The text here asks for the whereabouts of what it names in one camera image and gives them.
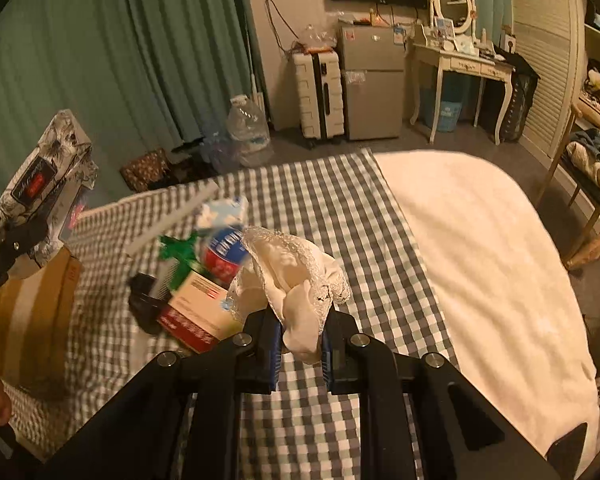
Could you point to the white blanket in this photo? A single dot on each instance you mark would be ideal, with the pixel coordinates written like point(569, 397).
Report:
point(480, 260)

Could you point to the grey comb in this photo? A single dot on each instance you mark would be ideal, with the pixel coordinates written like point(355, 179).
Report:
point(162, 285)

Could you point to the black round case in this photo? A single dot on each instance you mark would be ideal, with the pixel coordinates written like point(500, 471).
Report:
point(142, 305)

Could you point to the wooden chair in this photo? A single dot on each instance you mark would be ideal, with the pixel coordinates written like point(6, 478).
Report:
point(580, 190)

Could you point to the wide green curtain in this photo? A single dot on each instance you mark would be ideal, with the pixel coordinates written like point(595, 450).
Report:
point(130, 60)

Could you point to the grey small fridge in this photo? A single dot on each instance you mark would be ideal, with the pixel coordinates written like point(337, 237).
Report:
point(372, 90)

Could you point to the white louvred door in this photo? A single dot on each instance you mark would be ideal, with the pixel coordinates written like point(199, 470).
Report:
point(545, 60)

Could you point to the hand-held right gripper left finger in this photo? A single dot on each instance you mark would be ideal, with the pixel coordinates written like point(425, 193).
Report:
point(274, 355)

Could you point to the brown cardboard box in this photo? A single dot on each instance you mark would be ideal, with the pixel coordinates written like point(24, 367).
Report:
point(30, 320)

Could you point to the brown patterned bag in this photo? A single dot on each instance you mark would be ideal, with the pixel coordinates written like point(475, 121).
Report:
point(145, 170)

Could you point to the black hanging garment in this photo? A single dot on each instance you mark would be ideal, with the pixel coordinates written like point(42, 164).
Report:
point(517, 95)

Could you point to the white stick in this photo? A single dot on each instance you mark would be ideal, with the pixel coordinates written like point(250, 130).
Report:
point(175, 217)

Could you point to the floral print box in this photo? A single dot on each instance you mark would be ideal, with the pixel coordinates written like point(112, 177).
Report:
point(55, 160)

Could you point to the green plastic bag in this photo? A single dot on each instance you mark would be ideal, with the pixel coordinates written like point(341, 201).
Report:
point(177, 252)

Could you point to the dark clothes pile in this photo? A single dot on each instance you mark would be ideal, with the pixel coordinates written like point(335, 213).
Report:
point(185, 162)

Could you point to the large clear water jug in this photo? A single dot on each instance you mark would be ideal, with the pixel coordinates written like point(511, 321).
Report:
point(247, 132)

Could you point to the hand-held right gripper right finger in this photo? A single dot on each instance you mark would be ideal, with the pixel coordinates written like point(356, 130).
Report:
point(332, 360)

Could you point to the blue waste bin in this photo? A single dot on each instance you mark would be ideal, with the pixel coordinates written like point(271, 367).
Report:
point(442, 112)

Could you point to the white suitcase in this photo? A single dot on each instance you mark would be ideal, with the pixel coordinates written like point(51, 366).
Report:
point(317, 100)

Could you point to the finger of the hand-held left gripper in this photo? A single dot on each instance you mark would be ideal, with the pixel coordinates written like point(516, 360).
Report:
point(15, 246)

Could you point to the clear blue plastic bag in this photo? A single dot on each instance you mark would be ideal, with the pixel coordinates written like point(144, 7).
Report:
point(215, 147)

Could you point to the red label plastic bottle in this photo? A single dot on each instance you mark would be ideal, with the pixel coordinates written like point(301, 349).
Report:
point(220, 257)

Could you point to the clothes heap on chair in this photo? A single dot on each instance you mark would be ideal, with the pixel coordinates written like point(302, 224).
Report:
point(590, 155)

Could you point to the white lace cloth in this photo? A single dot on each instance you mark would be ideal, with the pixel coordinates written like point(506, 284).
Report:
point(290, 270)

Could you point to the red white medicine box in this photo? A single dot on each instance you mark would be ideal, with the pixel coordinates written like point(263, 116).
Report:
point(195, 310)

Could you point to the white oval mirror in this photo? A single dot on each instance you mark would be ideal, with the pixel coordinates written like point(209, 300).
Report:
point(452, 2)

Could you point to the white dressing table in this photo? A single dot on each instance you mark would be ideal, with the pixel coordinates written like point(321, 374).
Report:
point(460, 62)

